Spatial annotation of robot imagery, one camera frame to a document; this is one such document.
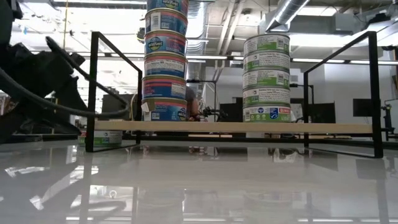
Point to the black equipment stand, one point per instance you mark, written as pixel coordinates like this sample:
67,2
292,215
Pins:
388,121

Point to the ceiling light rail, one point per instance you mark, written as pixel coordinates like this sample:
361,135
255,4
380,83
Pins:
211,57

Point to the black ceiling dome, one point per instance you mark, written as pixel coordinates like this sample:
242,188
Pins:
140,34

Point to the person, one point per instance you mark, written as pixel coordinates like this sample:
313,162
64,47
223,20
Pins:
293,115
192,104

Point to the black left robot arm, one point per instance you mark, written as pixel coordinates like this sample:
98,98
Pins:
7,18

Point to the black background robot arm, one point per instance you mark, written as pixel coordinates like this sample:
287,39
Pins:
214,112

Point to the wooden shelf with black frame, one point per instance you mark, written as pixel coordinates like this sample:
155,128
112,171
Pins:
217,127

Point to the black station frame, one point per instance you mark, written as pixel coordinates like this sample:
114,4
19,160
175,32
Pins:
202,81
300,85

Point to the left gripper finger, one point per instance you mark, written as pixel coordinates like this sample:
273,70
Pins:
73,96
37,123

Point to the ribbed silver air duct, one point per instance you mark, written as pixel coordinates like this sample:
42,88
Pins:
196,68

